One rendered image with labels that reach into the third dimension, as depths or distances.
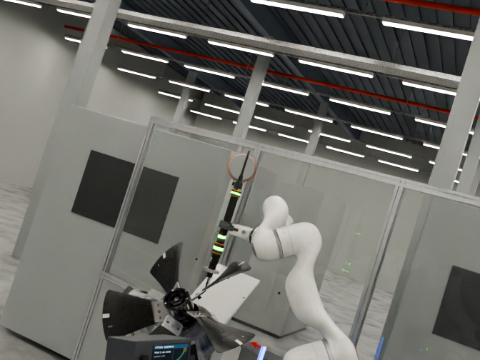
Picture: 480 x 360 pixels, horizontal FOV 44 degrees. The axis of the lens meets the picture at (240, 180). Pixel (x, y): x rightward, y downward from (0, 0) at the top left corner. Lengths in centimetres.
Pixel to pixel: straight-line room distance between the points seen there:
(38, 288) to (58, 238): 46
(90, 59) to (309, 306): 704
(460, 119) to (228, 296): 439
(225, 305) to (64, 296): 253
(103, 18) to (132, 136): 392
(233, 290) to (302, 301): 107
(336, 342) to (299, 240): 33
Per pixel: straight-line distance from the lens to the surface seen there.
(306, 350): 188
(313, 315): 189
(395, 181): 301
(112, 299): 275
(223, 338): 246
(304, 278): 190
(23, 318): 547
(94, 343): 398
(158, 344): 178
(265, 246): 191
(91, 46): 865
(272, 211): 199
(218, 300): 291
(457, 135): 674
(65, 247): 521
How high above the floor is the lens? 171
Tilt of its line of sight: 2 degrees up
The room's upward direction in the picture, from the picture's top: 18 degrees clockwise
